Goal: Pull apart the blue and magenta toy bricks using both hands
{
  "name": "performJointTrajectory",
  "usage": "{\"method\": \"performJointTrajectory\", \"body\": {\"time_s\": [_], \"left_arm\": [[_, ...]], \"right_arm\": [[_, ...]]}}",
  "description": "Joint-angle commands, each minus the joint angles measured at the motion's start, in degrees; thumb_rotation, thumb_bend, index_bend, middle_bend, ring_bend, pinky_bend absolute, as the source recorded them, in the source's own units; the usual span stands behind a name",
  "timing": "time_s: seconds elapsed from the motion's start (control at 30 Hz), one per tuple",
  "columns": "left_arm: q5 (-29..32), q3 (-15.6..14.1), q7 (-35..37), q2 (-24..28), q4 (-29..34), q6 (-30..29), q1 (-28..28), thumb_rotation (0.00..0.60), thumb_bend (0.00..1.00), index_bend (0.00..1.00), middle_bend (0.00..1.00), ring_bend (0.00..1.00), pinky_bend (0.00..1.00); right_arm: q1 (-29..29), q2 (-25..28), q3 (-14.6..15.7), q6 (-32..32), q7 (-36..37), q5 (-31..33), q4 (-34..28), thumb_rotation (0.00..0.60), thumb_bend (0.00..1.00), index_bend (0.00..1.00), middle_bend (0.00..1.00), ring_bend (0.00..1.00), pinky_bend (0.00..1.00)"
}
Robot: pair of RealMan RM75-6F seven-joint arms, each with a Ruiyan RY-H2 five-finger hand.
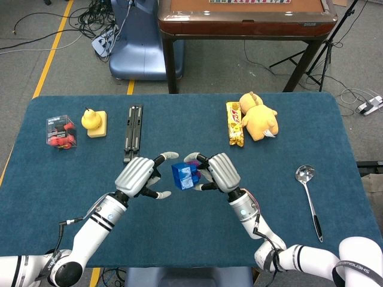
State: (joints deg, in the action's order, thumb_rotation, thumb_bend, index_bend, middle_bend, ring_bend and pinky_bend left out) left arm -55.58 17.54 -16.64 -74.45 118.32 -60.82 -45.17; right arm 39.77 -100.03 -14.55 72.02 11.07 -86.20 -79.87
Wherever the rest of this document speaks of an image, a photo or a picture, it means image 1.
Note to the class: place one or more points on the purple building block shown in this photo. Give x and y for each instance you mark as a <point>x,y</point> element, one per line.
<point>193,164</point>

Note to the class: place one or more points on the cardboard box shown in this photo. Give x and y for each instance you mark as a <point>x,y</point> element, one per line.
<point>339,2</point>

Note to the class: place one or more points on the white power strip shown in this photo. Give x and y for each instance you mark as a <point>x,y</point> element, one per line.
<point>371,106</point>

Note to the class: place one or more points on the yellow sponge block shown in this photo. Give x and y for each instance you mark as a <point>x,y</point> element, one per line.
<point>100,131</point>

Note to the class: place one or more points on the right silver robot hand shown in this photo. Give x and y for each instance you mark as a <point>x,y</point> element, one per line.
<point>223,173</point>

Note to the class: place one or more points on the brown mahjong table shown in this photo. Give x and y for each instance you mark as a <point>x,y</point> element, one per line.
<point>245,24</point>

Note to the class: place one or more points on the yellow snack packet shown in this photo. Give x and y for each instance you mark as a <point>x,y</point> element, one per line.
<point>235,125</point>

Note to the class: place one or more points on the blue robot torso base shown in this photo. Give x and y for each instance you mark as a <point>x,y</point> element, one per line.
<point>185,278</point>

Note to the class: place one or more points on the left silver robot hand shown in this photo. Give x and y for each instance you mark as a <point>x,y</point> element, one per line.
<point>134,173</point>

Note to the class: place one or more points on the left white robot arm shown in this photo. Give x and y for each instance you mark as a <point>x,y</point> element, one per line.
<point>98,227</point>

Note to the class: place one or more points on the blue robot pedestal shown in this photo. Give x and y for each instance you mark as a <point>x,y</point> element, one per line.
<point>140,51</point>

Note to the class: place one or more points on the blue building block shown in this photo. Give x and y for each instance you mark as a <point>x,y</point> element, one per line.
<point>182,177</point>

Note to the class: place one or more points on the clear box with red parts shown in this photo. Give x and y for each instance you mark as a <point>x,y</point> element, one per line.
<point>61,133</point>

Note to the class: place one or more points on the black folding stand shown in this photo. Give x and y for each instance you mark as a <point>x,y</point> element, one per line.
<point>133,131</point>

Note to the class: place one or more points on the yellow plush toy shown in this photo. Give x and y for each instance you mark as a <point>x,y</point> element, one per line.
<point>258,119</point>

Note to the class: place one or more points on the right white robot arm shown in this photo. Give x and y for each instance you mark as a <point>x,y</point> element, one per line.
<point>245,209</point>

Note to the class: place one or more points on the yellow pear toy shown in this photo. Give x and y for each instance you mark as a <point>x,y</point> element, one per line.
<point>90,121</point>

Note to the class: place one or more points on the black tripod stand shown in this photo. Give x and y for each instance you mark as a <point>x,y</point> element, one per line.
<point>324,51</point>

